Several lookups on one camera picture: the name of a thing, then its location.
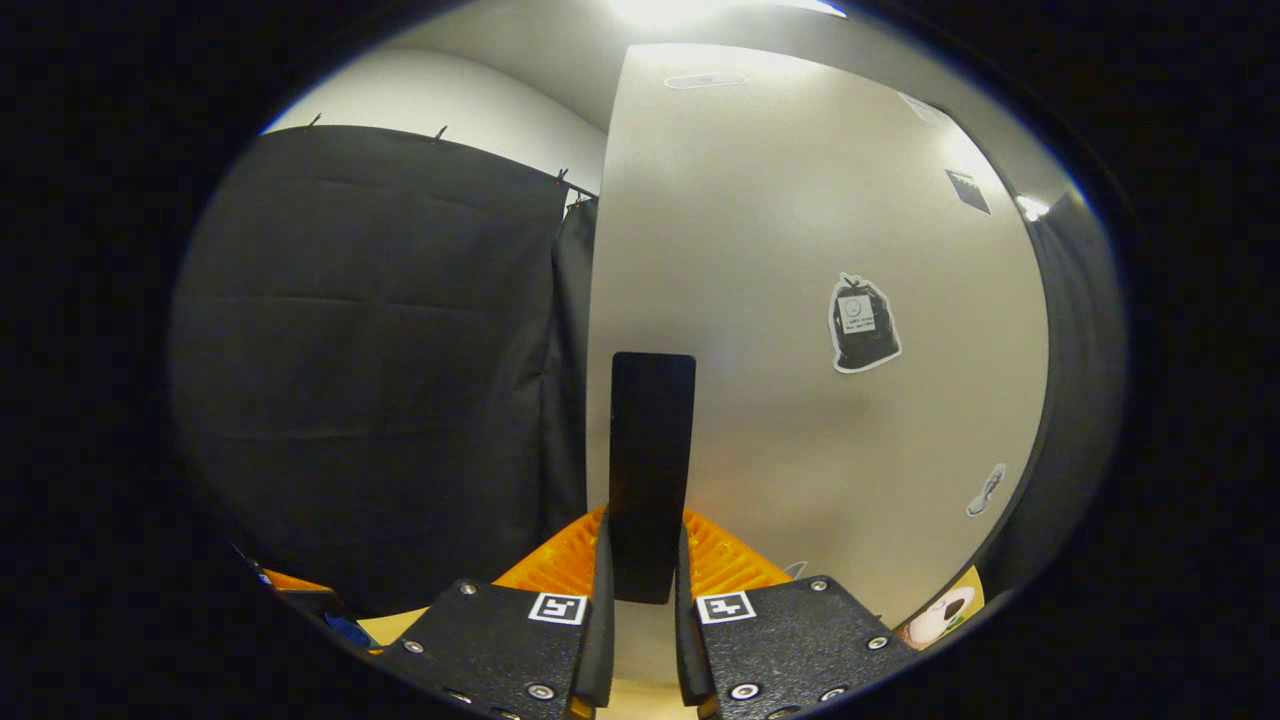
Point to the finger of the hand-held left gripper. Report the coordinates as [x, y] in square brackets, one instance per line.
[310, 598]

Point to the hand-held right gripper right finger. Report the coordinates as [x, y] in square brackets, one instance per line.
[690, 650]

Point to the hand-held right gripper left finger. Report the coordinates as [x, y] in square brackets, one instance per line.
[598, 650]

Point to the beige cabinet door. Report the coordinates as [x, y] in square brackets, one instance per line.
[780, 250]

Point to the black backdrop cloth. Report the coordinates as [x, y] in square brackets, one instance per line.
[380, 350]
[1085, 400]

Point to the small ceiling light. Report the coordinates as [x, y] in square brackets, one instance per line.
[1030, 207]

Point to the large ceiling light panel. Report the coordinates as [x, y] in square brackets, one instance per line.
[700, 10]

